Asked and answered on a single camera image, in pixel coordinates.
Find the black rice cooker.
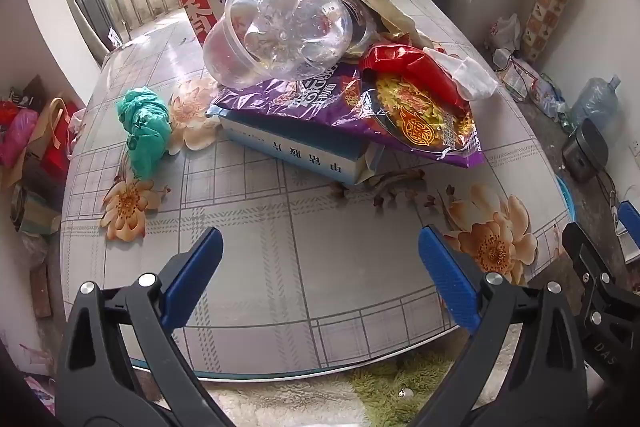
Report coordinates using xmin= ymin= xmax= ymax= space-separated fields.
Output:
xmin=561 ymin=118 xmax=608 ymax=183

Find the blue white book box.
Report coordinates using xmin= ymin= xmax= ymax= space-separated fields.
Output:
xmin=218 ymin=109 xmax=384 ymax=185

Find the pile of packets on floor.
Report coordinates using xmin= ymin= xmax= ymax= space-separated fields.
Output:
xmin=492 ymin=48 xmax=566 ymax=122

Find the clear plastic round container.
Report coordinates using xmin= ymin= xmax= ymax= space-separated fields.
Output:
xmin=203 ymin=0 xmax=273 ymax=90

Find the green plastic bag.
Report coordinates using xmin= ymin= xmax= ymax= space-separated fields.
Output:
xmin=116 ymin=87 xmax=171 ymax=180

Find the empty blue water jug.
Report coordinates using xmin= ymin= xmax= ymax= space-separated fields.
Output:
xmin=568 ymin=75 xmax=620 ymax=132

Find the red foil wrapper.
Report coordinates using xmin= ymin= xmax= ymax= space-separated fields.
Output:
xmin=358 ymin=43 xmax=470 ymax=114

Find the brown snack wrapper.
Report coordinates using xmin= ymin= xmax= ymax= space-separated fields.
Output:
xmin=341 ymin=0 xmax=435 ymax=62

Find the purple noodle snack bag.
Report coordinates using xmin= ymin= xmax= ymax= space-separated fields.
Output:
xmin=212 ymin=63 xmax=483 ymax=168

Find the clear plastic bottle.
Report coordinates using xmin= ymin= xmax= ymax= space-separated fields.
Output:
xmin=243 ymin=0 xmax=380 ymax=80

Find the blue plastic trash basket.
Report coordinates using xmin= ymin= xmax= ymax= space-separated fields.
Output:
xmin=556 ymin=176 xmax=577 ymax=222

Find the white plastic bag on floor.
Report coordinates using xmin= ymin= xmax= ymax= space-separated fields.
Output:
xmin=486 ymin=13 xmax=522 ymax=52

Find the patterned tall cardboard box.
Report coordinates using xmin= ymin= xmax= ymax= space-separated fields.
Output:
xmin=521 ymin=0 xmax=568 ymax=63

